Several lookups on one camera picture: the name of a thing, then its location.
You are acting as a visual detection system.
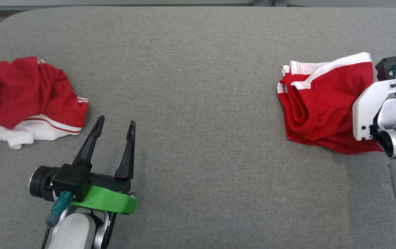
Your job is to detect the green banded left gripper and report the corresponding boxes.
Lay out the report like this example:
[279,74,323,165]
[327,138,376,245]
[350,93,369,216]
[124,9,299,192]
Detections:
[29,116,138,215]

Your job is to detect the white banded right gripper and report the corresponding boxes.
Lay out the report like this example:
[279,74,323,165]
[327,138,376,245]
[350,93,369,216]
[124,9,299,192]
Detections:
[352,77,396,142]

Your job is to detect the red shorts with white band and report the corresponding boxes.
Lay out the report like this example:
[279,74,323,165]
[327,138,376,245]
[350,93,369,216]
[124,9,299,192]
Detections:
[277,52,385,155]

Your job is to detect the red white basketball jersey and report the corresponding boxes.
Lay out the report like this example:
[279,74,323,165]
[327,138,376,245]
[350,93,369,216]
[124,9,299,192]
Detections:
[0,56,89,150]

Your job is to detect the grey fabric sofa seat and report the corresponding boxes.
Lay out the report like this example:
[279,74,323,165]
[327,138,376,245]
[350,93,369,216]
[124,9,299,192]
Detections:
[0,6,396,249]

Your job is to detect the teal left camera plug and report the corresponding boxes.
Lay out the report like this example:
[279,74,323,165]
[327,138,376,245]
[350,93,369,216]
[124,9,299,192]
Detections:
[45,191,73,227]

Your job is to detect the black left camera cable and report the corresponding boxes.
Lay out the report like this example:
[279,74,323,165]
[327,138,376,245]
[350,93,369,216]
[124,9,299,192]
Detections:
[40,224,52,249]

